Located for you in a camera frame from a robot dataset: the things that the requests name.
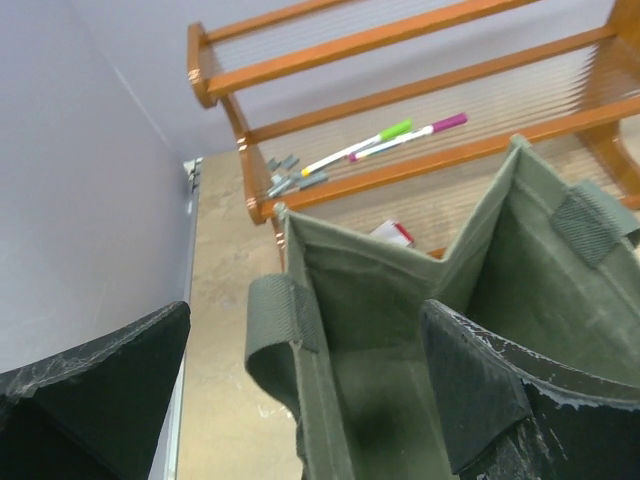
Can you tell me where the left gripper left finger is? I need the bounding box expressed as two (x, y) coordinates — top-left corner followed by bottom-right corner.
(1, 301), (190, 479)

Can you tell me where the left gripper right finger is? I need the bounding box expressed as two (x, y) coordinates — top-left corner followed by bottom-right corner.
(420, 300), (639, 479)

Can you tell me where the green canvas bag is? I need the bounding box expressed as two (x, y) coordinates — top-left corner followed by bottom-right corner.
(245, 136), (639, 479)

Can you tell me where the red white small box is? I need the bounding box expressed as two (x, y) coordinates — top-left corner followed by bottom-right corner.
(370, 220), (415, 248)

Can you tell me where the grey staples pile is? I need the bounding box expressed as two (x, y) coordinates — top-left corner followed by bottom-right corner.
(266, 155), (329, 199)

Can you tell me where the magenta capped marker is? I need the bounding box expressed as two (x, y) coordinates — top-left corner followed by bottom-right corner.
(348, 113), (468, 163)

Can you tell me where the wooden shelf rack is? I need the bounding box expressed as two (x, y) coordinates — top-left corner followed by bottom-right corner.
(186, 1), (639, 255)

